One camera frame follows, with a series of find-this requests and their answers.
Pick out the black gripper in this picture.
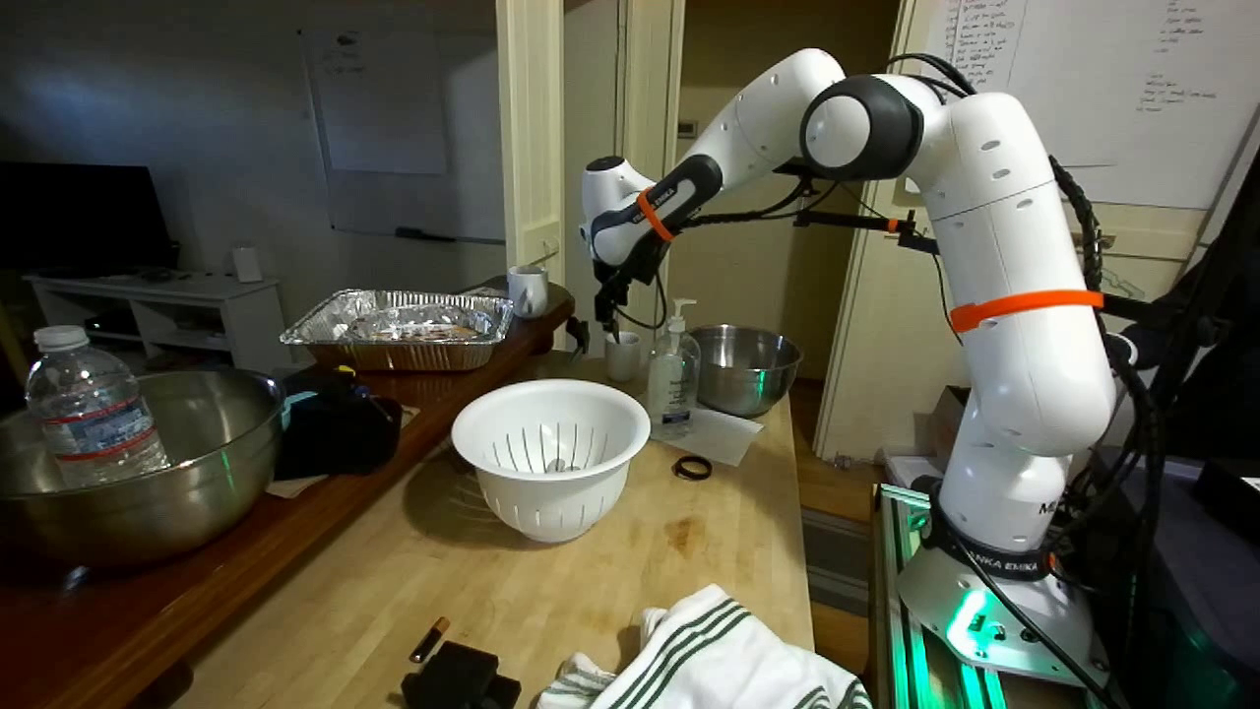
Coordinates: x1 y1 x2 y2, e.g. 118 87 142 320
563 237 668 354

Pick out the tall white mug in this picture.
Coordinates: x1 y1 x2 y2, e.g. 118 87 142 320
503 264 557 325

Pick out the clear pump bottle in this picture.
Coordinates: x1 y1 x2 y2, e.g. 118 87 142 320
646 295 706 444

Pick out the steel mixing bowl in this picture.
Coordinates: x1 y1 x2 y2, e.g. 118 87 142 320
685 325 803 421

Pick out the white paper sheet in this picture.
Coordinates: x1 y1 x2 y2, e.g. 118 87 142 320
652 401 767 468

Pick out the white ceramic bowl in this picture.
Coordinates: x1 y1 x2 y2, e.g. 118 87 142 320
450 373 652 548

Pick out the aluminium foil tray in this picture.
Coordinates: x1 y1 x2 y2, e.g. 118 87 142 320
276 285 515 373

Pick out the black bag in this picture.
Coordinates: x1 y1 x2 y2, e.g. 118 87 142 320
271 362 404 484

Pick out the white green striped towel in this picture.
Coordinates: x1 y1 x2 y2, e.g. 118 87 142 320
528 583 880 709

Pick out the red black marker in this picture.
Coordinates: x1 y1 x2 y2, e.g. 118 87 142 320
404 614 452 667

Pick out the small black object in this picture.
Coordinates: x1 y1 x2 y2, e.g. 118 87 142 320
397 637 523 709

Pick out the white television stand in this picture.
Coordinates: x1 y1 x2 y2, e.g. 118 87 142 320
24 268 288 380

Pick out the wide steel bowl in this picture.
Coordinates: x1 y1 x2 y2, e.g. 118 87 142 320
0 367 282 572

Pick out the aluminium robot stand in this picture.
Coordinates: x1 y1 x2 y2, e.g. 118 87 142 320
872 451 1158 709

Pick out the clear water bottle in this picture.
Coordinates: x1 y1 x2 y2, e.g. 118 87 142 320
20 325 175 484

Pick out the black television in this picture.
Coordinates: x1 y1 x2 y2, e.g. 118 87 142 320
0 157 180 280

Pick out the whiteboard with writing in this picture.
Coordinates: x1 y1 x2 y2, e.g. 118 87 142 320
903 0 1260 213

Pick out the dark wooden counter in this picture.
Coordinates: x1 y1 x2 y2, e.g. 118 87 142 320
0 287 580 709

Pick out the orange cable strap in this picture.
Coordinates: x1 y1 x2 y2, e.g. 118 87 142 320
946 287 1109 338
635 188 679 250

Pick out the white sheet on wall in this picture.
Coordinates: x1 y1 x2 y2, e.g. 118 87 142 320
307 25 457 180

